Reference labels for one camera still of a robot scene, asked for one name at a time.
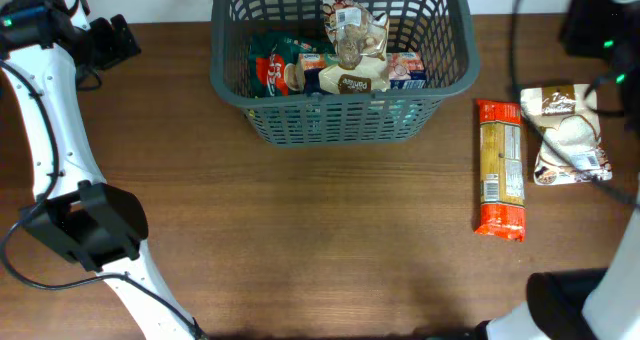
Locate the green coffee bag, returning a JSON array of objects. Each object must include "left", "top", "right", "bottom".
[{"left": 248, "top": 32, "right": 334, "bottom": 98}]

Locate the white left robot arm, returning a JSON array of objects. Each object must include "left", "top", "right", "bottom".
[{"left": 1, "top": 0, "right": 204, "bottom": 339}]

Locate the red spaghetti packet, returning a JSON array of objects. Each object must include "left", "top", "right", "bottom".
[{"left": 475, "top": 99, "right": 526, "bottom": 242}]

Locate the grey plastic basket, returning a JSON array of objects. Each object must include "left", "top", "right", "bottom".
[{"left": 210, "top": 0, "right": 480, "bottom": 147}]

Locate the colourful tissue multipack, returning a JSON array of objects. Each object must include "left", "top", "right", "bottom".
[{"left": 296, "top": 52, "right": 427, "bottom": 94}]

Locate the beige brown snack bag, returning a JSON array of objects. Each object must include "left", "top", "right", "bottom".
[
  {"left": 319, "top": 0, "right": 391, "bottom": 94},
  {"left": 520, "top": 84, "right": 613, "bottom": 186}
]

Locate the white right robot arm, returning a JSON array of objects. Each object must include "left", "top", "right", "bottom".
[{"left": 463, "top": 0, "right": 632, "bottom": 325}]

